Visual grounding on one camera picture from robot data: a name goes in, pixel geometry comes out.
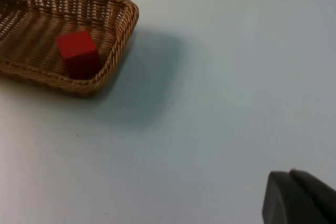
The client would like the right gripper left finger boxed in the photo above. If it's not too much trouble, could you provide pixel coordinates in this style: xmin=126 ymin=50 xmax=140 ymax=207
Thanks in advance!
xmin=261 ymin=170 xmax=336 ymax=224

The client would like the pale brown wicker basket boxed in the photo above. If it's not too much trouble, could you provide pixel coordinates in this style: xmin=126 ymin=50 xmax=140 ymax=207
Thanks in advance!
xmin=0 ymin=0 xmax=140 ymax=99

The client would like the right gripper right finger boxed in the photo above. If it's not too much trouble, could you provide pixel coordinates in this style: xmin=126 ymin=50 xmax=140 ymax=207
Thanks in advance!
xmin=289 ymin=168 xmax=336 ymax=221

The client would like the red cube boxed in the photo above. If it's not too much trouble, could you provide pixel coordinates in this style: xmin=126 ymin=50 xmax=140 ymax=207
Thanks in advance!
xmin=55 ymin=29 xmax=101 ymax=80

